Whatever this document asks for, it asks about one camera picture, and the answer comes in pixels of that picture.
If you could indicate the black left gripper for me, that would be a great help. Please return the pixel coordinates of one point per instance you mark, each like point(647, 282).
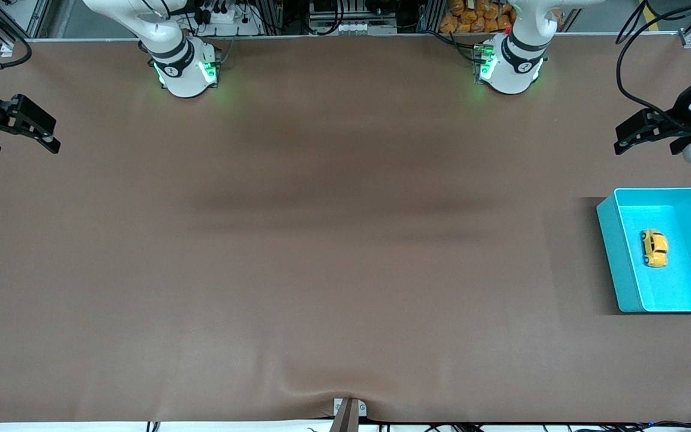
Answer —
point(679, 112)

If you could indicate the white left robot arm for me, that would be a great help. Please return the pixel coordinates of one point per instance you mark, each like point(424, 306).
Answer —
point(510, 72)

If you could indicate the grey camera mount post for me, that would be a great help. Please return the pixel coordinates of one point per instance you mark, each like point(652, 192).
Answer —
point(348, 414)

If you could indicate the white power strip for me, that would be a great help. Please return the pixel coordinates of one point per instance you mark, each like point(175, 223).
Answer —
point(228, 21)

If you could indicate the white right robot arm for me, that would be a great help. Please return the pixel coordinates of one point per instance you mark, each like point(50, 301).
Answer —
point(186, 78)

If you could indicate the brown table mat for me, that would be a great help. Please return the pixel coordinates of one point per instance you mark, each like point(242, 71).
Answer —
point(345, 300)

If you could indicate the orange snack pile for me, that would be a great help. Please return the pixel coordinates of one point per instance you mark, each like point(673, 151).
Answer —
point(471, 18)

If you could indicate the yellow beetle toy car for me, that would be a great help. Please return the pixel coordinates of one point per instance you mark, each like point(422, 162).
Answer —
point(655, 249)

